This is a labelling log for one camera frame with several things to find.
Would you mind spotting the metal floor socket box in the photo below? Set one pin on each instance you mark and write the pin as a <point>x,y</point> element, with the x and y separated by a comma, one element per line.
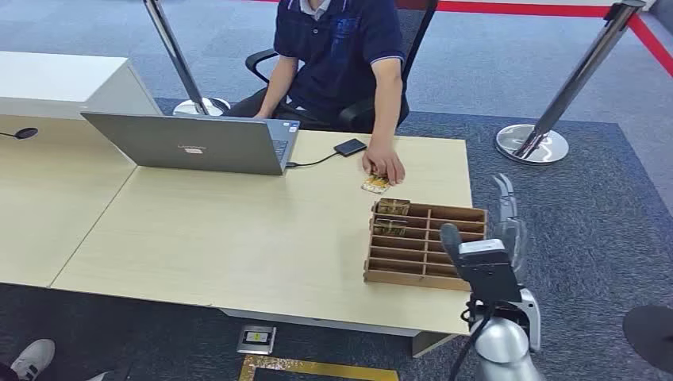
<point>256,339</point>

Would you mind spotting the red barrier belt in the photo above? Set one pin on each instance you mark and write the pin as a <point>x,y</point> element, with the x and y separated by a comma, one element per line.
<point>526,9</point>

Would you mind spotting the chrome stanchion post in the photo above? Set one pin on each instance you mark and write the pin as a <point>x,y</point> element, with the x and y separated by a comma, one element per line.
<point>573,79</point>
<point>179,58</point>

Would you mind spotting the black round desk device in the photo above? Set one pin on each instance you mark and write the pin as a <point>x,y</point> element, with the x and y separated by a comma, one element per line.
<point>25,133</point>

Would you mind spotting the black office chair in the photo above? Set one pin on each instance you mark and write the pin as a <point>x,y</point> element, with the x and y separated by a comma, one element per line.
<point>420,31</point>

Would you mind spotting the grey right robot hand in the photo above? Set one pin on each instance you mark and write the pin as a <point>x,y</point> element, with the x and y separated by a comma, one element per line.
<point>507,218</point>

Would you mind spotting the white cabinet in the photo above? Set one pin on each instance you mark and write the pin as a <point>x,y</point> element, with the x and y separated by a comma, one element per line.
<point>52,84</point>

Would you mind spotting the person's left forearm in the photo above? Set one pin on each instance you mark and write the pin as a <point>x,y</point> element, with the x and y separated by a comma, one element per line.
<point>386,105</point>

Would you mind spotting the wooden slotted card tray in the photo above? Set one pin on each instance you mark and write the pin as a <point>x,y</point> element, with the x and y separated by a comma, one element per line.
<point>399,253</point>

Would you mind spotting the grey laptop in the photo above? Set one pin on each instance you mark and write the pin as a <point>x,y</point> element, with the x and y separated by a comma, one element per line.
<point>200,142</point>

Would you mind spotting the person's left hand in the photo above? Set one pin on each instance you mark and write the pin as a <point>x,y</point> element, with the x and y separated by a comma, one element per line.
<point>383,159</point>

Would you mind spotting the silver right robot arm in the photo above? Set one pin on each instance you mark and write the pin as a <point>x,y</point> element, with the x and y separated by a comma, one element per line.
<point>502,342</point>

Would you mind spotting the person's right forearm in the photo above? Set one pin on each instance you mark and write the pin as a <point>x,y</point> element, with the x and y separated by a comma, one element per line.
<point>276,86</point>

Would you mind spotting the person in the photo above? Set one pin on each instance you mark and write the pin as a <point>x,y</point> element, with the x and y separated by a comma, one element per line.
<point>336,52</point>

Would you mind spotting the white shoe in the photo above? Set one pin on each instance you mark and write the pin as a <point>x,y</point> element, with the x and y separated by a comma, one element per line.
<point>32,360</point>

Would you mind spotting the gold patterned card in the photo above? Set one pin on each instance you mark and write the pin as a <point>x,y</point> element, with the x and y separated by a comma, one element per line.
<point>374,184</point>

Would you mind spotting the black round disc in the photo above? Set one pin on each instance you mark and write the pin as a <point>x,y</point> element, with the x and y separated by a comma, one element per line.
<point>652,336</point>

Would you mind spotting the black external drive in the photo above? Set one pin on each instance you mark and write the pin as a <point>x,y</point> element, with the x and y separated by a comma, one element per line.
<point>350,147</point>

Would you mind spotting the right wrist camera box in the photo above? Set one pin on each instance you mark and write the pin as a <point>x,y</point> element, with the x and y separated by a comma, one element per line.
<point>486,268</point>

